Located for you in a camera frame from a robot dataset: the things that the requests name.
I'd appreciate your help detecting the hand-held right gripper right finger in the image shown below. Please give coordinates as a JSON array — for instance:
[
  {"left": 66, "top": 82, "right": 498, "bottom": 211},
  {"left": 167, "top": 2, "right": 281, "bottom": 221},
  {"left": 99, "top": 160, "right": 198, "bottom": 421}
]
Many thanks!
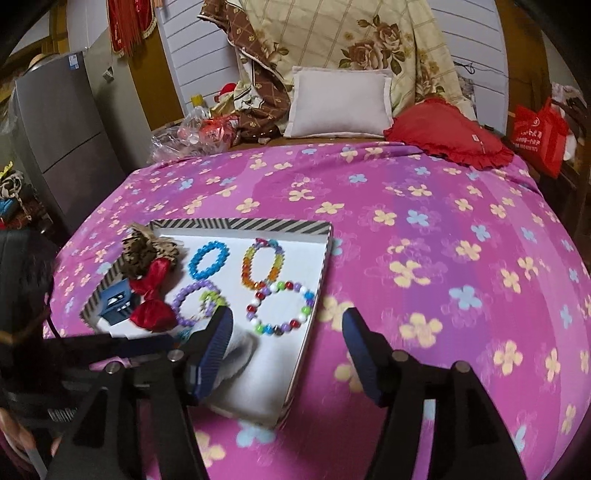
[{"left": 342, "top": 306, "right": 528, "bottom": 480}]

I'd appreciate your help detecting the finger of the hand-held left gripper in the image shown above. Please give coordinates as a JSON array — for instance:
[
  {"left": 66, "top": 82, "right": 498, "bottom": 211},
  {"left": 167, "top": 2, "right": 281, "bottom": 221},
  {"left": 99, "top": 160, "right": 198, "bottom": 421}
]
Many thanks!
[{"left": 111, "top": 333, "right": 178, "bottom": 365}]

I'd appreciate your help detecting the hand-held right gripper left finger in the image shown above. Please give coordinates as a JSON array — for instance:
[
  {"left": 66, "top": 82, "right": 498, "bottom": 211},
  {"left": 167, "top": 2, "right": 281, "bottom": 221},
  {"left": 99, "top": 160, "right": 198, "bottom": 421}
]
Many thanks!
[{"left": 44, "top": 305, "right": 235, "bottom": 480}]

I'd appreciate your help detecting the red satin hair bow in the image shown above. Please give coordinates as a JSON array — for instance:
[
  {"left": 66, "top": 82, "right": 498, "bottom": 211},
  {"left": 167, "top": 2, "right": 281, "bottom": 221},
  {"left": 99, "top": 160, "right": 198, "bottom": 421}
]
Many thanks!
[{"left": 129, "top": 258, "right": 178, "bottom": 332}]

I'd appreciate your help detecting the lime green fuzzy scrunchie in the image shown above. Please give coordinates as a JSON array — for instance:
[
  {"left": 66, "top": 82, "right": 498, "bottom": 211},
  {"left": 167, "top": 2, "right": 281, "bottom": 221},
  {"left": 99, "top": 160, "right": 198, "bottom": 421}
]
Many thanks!
[{"left": 201, "top": 291, "right": 227, "bottom": 317}]

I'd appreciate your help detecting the purple bead bracelet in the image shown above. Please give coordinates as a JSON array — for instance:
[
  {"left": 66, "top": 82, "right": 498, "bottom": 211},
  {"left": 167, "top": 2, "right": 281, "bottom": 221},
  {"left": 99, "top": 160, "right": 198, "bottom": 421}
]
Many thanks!
[{"left": 172, "top": 280, "right": 221, "bottom": 326}]

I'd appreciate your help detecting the multicoloured large bead bracelet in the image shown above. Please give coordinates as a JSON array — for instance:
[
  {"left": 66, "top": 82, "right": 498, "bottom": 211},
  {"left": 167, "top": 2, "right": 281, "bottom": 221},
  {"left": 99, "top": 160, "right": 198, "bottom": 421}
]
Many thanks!
[{"left": 246, "top": 279, "right": 315, "bottom": 337}]

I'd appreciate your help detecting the rainbow translucent bead bracelet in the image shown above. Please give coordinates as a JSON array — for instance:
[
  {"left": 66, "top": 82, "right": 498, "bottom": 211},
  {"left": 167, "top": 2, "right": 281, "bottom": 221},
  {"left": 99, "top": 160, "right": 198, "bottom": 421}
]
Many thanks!
[{"left": 241, "top": 237, "right": 284, "bottom": 291}]

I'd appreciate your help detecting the blue bead bracelet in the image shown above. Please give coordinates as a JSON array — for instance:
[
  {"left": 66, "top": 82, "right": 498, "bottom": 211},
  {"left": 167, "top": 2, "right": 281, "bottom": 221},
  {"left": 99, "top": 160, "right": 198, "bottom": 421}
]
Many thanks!
[{"left": 188, "top": 240, "right": 230, "bottom": 279}]

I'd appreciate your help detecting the leopard print hair bow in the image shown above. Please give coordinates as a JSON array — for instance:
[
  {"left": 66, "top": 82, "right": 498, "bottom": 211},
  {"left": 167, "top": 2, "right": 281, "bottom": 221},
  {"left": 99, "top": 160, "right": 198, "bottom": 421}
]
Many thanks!
[{"left": 121, "top": 223, "right": 185, "bottom": 279}]

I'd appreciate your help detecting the striped cardboard box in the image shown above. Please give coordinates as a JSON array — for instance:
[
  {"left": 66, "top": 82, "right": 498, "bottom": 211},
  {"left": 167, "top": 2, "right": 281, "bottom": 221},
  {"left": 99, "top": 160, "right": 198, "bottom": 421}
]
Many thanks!
[{"left": 79, "top": 217, "right": 335, "bottom": 430}]

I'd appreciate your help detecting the blue hair claw clip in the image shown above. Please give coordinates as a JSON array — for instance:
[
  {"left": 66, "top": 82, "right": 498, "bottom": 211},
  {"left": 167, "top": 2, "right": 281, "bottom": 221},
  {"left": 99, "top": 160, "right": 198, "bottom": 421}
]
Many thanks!
[{"left": 96, "top": 278, "right": 139, "bottom": 326}]

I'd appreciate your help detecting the pink floral bedsheet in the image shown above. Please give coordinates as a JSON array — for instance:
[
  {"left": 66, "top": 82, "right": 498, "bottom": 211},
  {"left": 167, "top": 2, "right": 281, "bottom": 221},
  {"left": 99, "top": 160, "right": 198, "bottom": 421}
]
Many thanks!
[{"left": 41, "top": 141, "right": 591, "bottom": 480}]

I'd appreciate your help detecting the grey cabinet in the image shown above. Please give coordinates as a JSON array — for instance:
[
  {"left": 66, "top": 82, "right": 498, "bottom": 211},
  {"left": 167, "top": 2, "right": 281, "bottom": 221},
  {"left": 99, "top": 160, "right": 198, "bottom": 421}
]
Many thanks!
[{"left": 11, "top": 51, "right": 127, "bottom": 232}]

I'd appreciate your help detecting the clear plastic bag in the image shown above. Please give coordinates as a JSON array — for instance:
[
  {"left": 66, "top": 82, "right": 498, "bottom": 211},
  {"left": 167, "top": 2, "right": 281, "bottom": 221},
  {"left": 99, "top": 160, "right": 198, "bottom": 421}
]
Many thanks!
[{"left": 150, "top": 106, "right": 241, "bottom": 162}]

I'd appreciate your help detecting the red ruffled cushion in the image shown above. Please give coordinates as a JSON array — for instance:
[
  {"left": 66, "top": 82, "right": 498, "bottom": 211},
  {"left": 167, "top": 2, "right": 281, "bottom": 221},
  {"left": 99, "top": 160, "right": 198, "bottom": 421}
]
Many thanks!
[{"left": 383, "top": 98, "right": 514, "bottom": 169}]

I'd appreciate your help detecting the small beige pillow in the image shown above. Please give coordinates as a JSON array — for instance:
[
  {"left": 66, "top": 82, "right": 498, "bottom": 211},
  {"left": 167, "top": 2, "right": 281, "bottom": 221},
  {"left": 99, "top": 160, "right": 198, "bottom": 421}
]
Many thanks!
[{"left": 283, "top": 66, "right": 395, "bottom": 139}]

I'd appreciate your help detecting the white slatted headboard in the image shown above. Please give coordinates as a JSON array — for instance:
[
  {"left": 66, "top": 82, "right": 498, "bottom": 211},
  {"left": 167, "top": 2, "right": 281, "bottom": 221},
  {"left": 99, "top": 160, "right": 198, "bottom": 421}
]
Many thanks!
[{"left": 154, "top": 0, "right": 511, "bottom": 134}]

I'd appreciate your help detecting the red shopping bag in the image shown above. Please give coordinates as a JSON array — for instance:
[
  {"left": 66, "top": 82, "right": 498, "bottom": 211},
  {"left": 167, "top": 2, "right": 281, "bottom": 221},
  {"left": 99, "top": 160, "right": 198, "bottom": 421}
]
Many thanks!
[{"left": 512, "top": 98, "right": 570, "bottom": 180}]

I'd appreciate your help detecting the red tasselled hanging cloth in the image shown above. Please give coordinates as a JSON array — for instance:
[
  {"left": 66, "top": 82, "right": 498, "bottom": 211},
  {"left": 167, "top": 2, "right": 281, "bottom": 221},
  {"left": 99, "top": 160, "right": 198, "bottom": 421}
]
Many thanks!
[{"left": 107, "top": 0, "right": 160, "bottom": 58}]

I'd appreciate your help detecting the floral patterned quilt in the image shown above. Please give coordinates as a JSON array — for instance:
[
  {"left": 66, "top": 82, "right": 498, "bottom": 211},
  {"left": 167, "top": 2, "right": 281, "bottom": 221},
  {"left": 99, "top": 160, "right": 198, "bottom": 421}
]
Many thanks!
[{"left": 198, "top": 0, "right": 476, "bottom": 139}]

